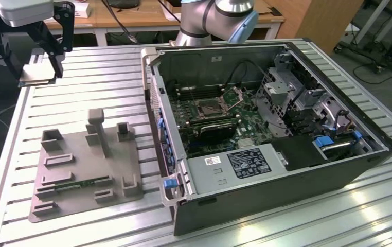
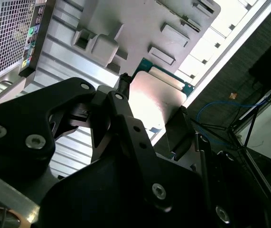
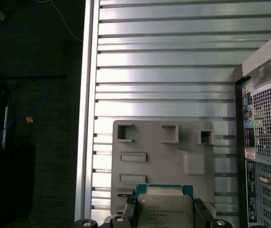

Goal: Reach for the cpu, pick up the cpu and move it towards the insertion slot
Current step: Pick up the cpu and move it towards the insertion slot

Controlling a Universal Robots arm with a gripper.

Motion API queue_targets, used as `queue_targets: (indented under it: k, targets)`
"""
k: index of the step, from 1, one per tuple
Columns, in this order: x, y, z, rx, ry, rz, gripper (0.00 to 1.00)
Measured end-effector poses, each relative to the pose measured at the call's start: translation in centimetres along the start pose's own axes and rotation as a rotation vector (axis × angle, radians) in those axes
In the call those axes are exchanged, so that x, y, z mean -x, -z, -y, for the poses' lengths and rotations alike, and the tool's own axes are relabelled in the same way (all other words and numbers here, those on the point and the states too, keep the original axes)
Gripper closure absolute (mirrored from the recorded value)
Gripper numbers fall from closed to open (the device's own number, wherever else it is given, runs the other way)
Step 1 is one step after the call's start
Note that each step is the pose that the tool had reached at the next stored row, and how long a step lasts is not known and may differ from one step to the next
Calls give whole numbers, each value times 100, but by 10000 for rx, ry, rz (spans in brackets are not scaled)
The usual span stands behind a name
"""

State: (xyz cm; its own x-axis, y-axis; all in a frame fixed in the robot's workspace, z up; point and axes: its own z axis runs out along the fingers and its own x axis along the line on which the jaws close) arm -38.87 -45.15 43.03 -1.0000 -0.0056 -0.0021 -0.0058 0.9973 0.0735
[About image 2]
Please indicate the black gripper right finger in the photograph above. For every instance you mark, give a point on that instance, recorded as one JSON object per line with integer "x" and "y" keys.
{"x": 180, "y": 135}

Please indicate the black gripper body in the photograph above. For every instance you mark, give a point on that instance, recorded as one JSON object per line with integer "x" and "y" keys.
{"x": 106, "y": 194}

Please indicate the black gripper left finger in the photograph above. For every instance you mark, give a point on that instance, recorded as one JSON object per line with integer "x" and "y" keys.
{"x": 19, "y": 118}

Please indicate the silver CPU green board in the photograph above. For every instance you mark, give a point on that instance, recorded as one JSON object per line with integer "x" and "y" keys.
{"x": 154, "y": 97}

